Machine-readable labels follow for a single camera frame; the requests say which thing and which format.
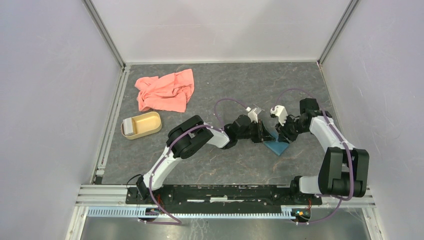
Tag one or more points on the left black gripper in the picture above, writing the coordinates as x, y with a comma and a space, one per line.
262, 134

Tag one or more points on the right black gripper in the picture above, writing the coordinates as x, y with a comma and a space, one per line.
284, 134

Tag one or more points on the blue card holder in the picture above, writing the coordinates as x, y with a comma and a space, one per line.
275, 146

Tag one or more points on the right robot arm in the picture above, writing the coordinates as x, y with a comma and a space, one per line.
344, 169

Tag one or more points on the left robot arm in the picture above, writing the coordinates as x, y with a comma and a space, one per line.
190, 136

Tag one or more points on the silver card in tray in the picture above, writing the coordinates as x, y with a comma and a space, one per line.
128, 128

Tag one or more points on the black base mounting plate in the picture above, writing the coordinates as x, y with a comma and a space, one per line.
223, 199

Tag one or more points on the pink crumpled cloth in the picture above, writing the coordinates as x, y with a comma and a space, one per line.
170, 92

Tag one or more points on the gold oval tray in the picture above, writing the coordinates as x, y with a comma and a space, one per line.
145, 124

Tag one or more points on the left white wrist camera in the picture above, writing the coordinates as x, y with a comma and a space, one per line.
253, 113

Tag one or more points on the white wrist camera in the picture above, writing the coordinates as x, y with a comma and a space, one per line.
279, 112
253, 113

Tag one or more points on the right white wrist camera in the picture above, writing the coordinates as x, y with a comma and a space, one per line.
279, 112

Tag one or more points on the aluminium frame rail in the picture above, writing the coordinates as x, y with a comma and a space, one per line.
101, 212

